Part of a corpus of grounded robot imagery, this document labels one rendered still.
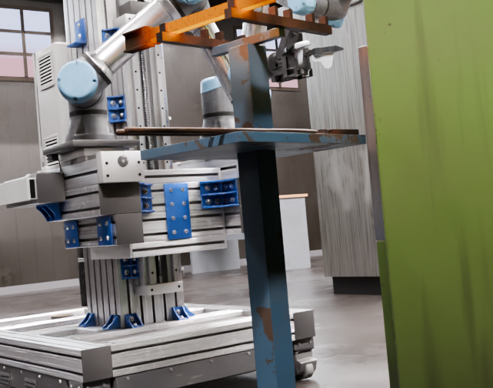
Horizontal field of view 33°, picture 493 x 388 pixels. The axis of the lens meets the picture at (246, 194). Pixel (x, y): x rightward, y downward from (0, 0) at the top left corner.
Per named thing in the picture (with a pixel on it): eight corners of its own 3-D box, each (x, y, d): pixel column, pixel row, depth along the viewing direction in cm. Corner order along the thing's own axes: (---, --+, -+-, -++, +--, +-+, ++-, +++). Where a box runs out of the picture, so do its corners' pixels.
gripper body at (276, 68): (315, 75, 230) (283, 83, 238) (313, 45, 230) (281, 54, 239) (298, 74, 224) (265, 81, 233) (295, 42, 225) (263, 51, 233)
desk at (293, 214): (259, 274, 857) (252, 197, 860) (188, 274, 975) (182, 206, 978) (314, 267, 900) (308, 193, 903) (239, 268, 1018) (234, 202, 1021)
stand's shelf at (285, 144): (140, 160, 174) (139, 151, 175) (268, 159, 203) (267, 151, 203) (241, 141, 154) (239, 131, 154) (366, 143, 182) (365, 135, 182)
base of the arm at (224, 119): (191, 145, 284) (189, 117, 284) (227, 145, 293) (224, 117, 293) (216, 139, 272) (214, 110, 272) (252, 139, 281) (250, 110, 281)
